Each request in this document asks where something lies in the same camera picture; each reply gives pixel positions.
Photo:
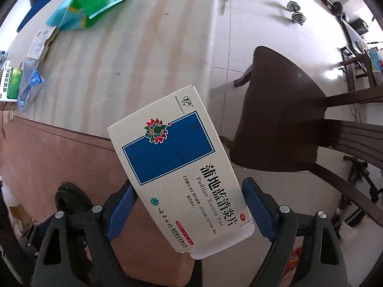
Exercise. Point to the white blue medicine box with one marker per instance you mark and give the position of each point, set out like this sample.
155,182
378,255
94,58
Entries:
179,169

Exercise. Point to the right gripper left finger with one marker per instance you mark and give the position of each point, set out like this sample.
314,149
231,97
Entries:
76,249

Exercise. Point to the green white medicine box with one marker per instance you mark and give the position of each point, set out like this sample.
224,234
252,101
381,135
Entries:
10,82

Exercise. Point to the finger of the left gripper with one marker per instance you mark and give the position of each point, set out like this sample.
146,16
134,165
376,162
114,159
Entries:
70,199

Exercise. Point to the dark wooden chair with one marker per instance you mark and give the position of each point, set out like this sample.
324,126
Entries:
283,125

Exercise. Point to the blue snack bag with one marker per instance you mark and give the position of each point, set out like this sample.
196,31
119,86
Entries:
30,85

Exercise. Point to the dumbbell on floor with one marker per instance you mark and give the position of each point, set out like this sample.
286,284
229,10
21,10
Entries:
297,17

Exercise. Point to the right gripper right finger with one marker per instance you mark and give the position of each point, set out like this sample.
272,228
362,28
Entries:
321,262

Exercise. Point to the white flat printed box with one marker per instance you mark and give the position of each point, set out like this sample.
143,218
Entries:
40,44

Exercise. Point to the teal green plastic bag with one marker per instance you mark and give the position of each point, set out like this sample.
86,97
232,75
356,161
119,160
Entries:
79,14

